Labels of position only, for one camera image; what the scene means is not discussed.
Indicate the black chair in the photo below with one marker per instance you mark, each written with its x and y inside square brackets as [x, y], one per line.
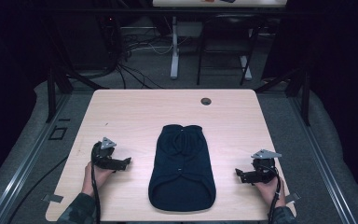
[227, 34]

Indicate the black metal frame stand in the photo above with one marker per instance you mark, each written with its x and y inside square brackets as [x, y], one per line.
[51, 93]
[304, 96]

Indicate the aluminium floor rail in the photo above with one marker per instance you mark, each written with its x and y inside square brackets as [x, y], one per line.
[320, 161]
[21, 168]

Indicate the grey tape strip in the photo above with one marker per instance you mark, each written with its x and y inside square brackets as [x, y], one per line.
[293, 198]
[53, 198]

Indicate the dark navy sleeveless garment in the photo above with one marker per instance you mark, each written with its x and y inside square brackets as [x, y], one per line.
[181, 174]

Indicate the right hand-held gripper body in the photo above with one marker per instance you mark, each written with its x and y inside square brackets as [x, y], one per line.
[264, 166]

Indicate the person's right hand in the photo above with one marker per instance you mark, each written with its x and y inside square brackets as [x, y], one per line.
[268, 190]

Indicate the black tape square outline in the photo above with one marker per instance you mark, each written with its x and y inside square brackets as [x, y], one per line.
[51, 134]

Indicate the person's left hand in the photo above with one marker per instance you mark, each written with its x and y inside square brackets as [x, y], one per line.
[97, 179]

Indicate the white desk with legs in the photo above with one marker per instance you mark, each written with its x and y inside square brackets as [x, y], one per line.
[174, 46]

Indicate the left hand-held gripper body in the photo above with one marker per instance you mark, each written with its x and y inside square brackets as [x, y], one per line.
[102, 154]

